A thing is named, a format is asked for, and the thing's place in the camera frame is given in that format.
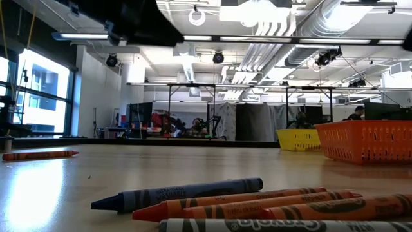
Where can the dark grey curtain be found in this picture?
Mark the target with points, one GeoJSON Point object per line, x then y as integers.
{"type": "Point", "coordinates": [256, 122]}

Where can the black computer monitor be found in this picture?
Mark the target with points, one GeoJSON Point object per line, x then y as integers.
{"type": "Point", "coordinates": [383, 111]}
{"type": "Point", "coordinates": [141, 112]}

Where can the person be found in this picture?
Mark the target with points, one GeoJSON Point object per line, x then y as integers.
{"type": "Point", "coordinates": [358, 112]}
{"type": "Point", "coordinates": [301, 117]}
{"type": "Point", "coordinates": [196, 127]}

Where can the grey crayon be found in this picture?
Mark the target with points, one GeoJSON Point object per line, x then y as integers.
{"type": "Point", "coordinates": [257, 225]}

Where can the LED strip light bar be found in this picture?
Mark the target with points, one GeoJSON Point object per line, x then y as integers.
{"type": "Point", "coordinates": [257, 39]}

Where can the black background workstation frame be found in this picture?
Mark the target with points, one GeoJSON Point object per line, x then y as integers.
{"type": "Point", "coordinates": [331, 106]}
{"type": "Point", "coordinates": [169, 106]}

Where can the grey post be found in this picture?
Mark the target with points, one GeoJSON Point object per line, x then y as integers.
{"type": "Point", "coordinates": [8, 145]}

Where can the yellow plastic basket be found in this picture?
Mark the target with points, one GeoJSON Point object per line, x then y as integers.
{"type": "Point", "coordinates": [297, 140]}

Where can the screws cluster bottom centre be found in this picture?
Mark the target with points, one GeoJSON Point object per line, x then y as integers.
{"type": "Point", "coordinates": [193, 191]}

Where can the large window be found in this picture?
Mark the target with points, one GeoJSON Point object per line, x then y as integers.
{"type": "Point", "coordinates": [42, 96]}

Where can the black ceiling spotlight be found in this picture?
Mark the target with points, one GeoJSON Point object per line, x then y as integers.
{"type": "Point", "coordinates": [325, 58]}
{"type": "Point", "coordinates": [218, 57]}
{"type": "Point", "coordinates": [111, 60]}

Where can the silver ceiling duct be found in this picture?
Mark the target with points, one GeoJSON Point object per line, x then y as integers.
{"type": "Point", "coordinates": [322, 22]}

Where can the orange plastic basket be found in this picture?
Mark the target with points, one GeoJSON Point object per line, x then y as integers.
{"type": "Point", "coordinates": [354, 124]}

